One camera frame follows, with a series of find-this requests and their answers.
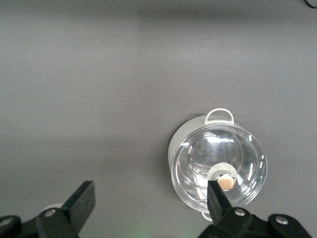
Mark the glass lid with tan knob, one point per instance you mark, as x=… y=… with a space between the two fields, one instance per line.
x=247 y=153

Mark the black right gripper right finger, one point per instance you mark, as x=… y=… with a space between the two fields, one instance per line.
x=218 y=205

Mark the dark grey table mat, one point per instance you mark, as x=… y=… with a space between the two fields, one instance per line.
x=99 y=74

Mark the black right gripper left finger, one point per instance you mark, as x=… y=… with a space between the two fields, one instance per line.
x=79 y=203

